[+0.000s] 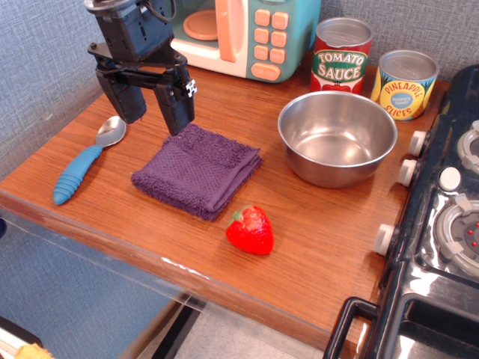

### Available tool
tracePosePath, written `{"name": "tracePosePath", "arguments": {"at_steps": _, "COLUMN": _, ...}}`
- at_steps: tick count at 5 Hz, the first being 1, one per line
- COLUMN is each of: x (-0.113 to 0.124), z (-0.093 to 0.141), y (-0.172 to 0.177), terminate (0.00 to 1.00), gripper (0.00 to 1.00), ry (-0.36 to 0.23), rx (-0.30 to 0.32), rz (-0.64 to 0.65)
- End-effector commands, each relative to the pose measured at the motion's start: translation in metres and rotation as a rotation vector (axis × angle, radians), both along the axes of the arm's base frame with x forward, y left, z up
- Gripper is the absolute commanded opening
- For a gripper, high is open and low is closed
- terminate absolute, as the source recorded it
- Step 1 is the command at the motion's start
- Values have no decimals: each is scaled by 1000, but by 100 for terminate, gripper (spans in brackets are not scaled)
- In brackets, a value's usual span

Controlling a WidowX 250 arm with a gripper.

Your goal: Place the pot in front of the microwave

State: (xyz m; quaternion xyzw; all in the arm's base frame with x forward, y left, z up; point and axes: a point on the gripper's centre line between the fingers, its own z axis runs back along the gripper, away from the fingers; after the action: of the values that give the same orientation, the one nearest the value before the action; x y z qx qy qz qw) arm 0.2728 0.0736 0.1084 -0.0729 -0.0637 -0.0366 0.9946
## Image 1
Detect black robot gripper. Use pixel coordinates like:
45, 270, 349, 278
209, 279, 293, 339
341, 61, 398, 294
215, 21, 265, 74
84, 1, 196, 136

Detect stainless steel bowl pot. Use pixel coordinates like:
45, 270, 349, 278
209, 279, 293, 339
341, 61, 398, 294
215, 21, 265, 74
278, 90, 398, 188

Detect teal toy microwave oven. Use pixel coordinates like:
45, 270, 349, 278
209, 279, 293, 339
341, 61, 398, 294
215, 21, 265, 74
171, 1, 321, 83

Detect purple folded towel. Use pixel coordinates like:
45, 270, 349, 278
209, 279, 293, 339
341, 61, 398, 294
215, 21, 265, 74
131, 124, 262, 221

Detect red toy strawberry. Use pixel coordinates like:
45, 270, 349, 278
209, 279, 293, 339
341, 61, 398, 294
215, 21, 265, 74
225, 206, 275, 255

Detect tomato sauce can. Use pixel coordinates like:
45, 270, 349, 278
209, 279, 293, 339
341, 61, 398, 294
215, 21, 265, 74
310, 17, 373, 94

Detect pineapple slices can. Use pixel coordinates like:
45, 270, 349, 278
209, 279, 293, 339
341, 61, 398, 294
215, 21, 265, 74
370, 49, 439, 120

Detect white stove knob middle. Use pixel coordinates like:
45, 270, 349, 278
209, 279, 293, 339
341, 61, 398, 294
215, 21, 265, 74
397, 159, 417, 187

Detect white stove knob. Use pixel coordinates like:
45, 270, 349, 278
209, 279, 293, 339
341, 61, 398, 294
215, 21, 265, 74
408, 131, 427, 157
373, 224, 395, 256
397, 159, 417, 187

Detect white stove knob upper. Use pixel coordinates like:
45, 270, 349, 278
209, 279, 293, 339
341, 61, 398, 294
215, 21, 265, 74
408, 131, 427, 157

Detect white stove knob lower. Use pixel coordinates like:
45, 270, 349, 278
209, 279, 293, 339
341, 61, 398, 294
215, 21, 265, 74
373, 224, 395, 256

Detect black toy stove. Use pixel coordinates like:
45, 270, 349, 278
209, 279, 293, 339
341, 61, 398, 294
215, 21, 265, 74
324, 65, 478, 358

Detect blue handled metal spoon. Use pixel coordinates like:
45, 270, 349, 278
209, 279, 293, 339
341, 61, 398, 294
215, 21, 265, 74
52, 116, 126, 205

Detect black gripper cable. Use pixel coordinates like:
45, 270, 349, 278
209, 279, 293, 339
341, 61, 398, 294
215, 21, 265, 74
140, 0, 177, 23

